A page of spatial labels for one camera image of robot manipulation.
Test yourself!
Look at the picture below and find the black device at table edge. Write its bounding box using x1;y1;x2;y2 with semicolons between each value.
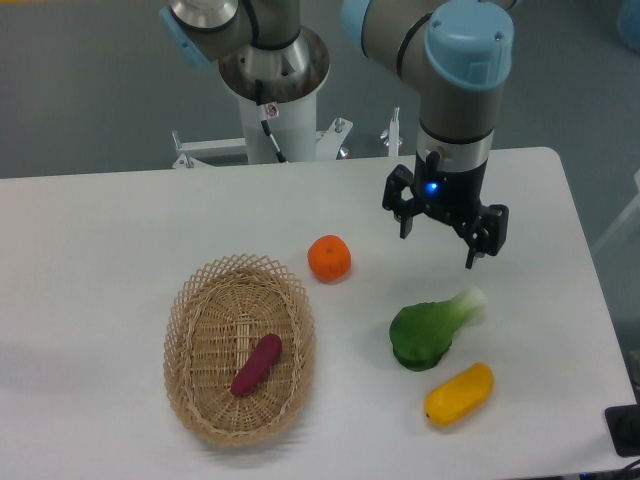
604;404;639;457

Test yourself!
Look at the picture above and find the green bok choy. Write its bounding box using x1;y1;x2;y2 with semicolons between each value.
389;287;487;372

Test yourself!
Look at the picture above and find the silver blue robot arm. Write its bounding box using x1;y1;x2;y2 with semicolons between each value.
159;1;514;263

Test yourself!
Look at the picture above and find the woven wicker basket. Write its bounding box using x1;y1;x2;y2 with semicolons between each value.
163;254;315;447

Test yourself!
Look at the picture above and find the white metal base frame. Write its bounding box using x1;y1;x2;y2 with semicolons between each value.
171;106;404;169

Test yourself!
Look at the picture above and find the orange tangerine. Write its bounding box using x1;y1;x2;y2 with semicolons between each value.
307;235;352;282

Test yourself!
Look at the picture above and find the purple sweet potato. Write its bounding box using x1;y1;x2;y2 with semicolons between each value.
230;333;283;397

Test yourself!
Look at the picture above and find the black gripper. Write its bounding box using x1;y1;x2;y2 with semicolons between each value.
382;152;509;269

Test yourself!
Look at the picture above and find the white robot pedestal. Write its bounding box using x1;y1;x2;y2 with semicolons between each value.
237;93;316;165

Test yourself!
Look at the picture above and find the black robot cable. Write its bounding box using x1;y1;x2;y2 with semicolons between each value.
254;79;290;164

